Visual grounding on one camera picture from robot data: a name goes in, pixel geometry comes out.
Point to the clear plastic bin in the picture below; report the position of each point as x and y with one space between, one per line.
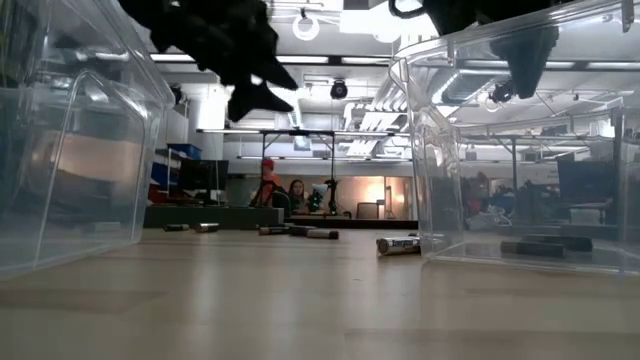
525 175
75 150

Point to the dark low ledge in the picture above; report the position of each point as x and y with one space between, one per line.
215 217

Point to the black background robot arm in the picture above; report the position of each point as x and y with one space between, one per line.
331 197

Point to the black background table frame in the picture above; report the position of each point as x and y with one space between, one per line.
300 132

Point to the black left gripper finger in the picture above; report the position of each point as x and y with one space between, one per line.
277 75
250 102

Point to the blue storage crate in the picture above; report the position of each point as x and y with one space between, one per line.
186 151

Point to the dark wide monitor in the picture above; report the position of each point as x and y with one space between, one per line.
585 180

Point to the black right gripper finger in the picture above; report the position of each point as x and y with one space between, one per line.
529 75

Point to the background chair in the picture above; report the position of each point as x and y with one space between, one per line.
367 210

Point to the black ceiling dome camera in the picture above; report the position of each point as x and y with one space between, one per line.
339 90

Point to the large silver battery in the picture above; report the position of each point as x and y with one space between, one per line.
397 246

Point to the white box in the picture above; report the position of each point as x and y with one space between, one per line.
585 216

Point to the black computer monitor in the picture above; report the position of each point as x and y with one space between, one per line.
202 175

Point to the black ceiling mounted camera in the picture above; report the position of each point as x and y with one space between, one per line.
501 93

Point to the person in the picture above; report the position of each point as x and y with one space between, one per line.
268 182
297 196

